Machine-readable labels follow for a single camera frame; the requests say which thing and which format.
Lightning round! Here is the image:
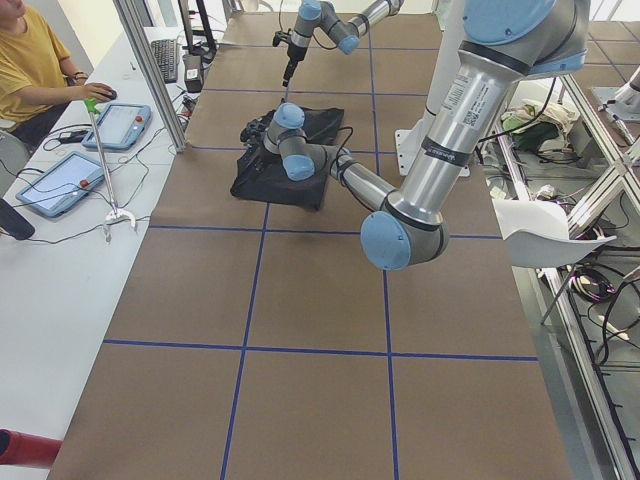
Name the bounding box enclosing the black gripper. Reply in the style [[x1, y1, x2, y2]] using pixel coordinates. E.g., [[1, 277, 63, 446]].
[[239, 117, 270, 173], [284, 45, 305, 75]]

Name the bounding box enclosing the black graphic t-shirt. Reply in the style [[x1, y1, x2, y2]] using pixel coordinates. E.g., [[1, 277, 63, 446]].
[[230, 102, 344, 210]]

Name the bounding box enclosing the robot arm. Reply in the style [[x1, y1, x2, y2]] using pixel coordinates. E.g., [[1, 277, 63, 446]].
[[273, 0, 404, 86], [260, 0, 590, 270]]

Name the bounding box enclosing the black keyboard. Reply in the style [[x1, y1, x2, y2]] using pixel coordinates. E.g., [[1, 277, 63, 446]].
[[150, 39, 178, 84]]

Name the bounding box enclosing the far blue teach pendant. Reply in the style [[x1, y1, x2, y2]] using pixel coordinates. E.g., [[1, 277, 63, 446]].
[[85, 99, 151, 152]]

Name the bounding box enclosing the blue teach pendant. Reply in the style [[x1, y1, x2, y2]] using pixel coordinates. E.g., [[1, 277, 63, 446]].
[[15, 152, 104, 218], [85, 99, 151, 152]]

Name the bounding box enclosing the metal reacher grabber tool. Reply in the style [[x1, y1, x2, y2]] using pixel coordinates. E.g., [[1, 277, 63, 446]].
[[83, 98, 137, 243]]

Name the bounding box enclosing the near blue teach pendant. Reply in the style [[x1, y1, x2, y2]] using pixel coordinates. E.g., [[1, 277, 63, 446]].
[[15, 152, 104, 218]]

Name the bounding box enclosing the person in yellow shirt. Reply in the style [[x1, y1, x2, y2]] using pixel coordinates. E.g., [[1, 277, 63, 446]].
[[1, 1, 116, 149]]

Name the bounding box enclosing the white plastic chair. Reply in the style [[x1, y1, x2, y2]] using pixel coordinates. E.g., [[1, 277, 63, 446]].
[[492, 199, 616, 268]]

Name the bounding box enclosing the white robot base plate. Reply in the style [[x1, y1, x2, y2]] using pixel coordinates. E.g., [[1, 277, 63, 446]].
[[393, 127, 472, 179]]

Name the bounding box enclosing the aluminium frame post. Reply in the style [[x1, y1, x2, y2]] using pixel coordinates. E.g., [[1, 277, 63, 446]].
[[113, 0, 186, 153]]

